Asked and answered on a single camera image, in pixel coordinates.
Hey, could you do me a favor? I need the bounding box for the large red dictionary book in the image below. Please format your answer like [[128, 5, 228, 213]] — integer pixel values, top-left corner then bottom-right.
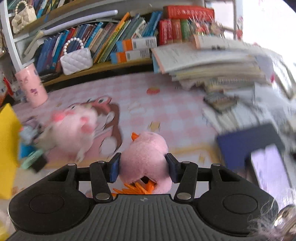
[[163, 5, 215, 21]]

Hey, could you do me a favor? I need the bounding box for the upper orange-blue white box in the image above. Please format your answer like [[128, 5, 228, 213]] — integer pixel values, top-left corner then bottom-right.
[[116, 36, 157, 52]]

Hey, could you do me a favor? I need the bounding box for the orange-blue white box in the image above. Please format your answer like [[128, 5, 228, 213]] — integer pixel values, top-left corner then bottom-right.
[[110, 49, 150, 64], [116, 36, 157, 52]]

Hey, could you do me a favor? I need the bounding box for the stack of papers and notebooks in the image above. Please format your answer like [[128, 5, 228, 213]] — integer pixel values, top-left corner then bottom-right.
[[152, 35, 274, 91]]

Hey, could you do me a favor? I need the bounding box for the yellow cardboard box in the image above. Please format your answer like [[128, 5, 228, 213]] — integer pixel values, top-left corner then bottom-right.
[[0, 104, 21, 199]]

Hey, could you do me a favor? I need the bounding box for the pink plush pig toy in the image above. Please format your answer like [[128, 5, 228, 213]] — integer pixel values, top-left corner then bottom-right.
[[35, 104, 98, 163]]

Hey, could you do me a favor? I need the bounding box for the cream quilted pearl-handle purse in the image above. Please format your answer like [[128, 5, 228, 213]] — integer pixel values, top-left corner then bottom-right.
[[11, 1, 37, 34]]

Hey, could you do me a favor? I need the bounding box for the pink plush chick toy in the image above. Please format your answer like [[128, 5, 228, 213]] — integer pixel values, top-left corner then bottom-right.
[[112, 132, 173, 196]]

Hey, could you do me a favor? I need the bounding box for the smartphone with lit screen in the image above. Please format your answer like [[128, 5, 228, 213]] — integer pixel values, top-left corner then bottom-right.
[[250, 144, 293, 208]]

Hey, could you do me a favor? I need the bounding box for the dark tablet device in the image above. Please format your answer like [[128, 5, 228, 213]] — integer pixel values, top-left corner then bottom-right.
[[216, 123, 285, 171]]

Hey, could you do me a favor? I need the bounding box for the white quilted pearl-handle purse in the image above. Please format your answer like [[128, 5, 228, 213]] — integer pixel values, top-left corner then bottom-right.
[[60, 37, 93, 75]]

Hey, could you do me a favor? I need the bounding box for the mint green eraser case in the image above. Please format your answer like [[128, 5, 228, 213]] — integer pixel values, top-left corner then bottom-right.
[[21, 149, 44, 169]]

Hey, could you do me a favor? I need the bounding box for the small black smartphone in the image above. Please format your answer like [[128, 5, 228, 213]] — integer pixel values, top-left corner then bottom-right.
[[203, 92, 237, 114]]

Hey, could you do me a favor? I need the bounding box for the lower orange-blue white box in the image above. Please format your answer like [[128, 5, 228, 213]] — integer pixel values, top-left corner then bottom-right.
[[110, 49, 150, 64]]

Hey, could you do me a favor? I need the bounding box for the pink cylindrical canister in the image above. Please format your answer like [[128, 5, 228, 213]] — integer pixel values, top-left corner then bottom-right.
[[15, 63, 48, 108]]

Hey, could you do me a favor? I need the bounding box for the white bookshelf frame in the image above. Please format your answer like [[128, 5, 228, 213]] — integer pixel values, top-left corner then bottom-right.
[[0, 0, 243, 72]]

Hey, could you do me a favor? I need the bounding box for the black binder clip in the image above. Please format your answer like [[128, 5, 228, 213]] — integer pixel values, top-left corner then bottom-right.
[[29, 154, 48, 173]]

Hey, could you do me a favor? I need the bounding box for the grey toy car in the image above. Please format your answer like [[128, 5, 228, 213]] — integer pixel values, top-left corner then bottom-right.
[[19, 124, 42, 146]]

